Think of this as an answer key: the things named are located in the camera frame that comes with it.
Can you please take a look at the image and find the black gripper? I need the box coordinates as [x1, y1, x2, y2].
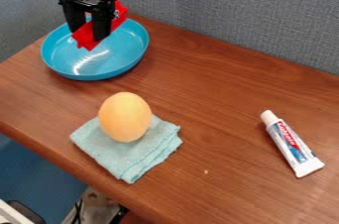
[59, 0, 115, 42]

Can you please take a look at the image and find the red rectangular block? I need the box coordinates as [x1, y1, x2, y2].
[72, 0, 128, 51]

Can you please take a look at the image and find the blue plate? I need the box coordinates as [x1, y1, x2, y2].
[41, 19, 149, 81]

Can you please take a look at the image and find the orange egg-shaped object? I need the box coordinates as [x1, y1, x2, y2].
[97, 92, 152, 143]

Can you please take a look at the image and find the grey object under table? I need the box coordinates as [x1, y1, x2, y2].
[60, 186, 121, 224]

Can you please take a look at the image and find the light blue folded cloth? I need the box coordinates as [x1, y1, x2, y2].
[71, 116, 183, 184]

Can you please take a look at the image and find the white toothpaste tube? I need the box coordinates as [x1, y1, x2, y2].
[260, 110, 324, 178]

